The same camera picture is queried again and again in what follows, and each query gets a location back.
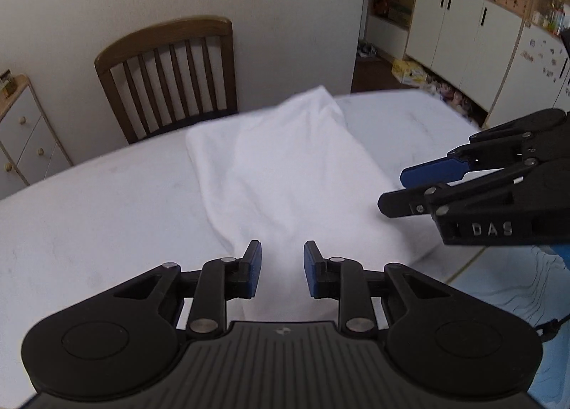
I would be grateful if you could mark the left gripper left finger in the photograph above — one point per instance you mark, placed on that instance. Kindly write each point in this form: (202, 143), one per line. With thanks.
(217, 282)

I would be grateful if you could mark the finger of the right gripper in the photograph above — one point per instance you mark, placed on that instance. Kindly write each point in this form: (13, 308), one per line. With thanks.
(406, 202)
(443, 170)

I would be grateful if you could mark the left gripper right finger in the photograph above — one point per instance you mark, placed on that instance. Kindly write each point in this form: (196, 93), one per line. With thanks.
(343, 280)

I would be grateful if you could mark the white pink sport t-shirt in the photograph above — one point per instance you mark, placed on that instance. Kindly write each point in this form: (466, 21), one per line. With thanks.
(293, 173)

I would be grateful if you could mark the light blue table mat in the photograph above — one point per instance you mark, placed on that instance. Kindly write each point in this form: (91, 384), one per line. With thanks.
(534, 285)

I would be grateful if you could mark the dark wooden slat chair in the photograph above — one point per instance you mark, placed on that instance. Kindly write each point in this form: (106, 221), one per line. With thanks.
(170, 75)

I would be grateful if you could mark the white drawer sideboard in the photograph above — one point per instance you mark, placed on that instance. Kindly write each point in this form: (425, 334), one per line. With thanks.
(30, 149)

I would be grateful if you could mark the white wall cabinet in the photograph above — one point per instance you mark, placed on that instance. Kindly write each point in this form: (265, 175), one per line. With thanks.
(494, 60)

